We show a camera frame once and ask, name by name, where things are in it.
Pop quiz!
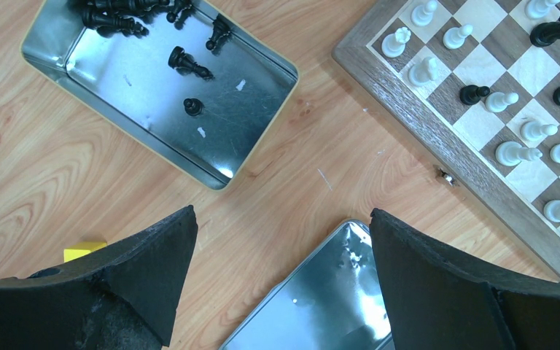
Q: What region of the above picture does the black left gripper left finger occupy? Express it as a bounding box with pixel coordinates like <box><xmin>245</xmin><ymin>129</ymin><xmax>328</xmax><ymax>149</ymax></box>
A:
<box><xmin>0</xmin><ymin>206</ymin><xmax>198</xmax><ymax>349</ymax></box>

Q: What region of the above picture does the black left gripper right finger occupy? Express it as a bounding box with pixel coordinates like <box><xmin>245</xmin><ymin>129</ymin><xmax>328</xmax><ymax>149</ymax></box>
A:
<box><xmin>369</xmin><ymin>209</ymin><xmax>560</xmax><ymax>349</ymax></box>

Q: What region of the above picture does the wooden chess board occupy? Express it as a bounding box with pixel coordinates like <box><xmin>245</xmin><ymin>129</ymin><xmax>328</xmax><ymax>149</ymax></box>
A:
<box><xmin>332</xmin><ymin>1</ymin><xmax>560</xmax><ymax>277</ymax></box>

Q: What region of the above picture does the pile of black chess pieces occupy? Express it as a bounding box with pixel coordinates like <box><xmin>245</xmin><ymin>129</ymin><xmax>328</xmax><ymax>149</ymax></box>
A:
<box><xmin>69</xmin><ymin>0</ymin><xmax>235</xmax><ymax>52</ymax></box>

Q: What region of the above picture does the small yellow block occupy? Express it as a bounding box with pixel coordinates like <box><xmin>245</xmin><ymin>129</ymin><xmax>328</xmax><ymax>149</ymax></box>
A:
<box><xmin>63</xmin><ymin>241</ymin><xmax>107</xmax><ymax>263</ymax></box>

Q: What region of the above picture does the silver tin lid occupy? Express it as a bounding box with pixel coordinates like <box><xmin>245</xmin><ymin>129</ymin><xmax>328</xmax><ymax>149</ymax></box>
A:
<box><xmin>221</xmin><ymin>219</ymin><xmax>394</xmax><ymax>349</ymax></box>

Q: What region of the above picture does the black pawn in tin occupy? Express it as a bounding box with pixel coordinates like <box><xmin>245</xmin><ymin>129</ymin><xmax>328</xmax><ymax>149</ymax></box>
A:
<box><xmin>183</xmin><ymin>98</ymin><xmax>204</xmax><ymax>117</ymax></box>

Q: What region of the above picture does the silver metal tin box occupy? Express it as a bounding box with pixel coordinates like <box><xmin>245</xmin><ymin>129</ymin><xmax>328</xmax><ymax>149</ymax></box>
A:
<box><xmin>21</xmin><ymin>1</ymin><xmax>299</xmax><ymax>190</ymax></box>

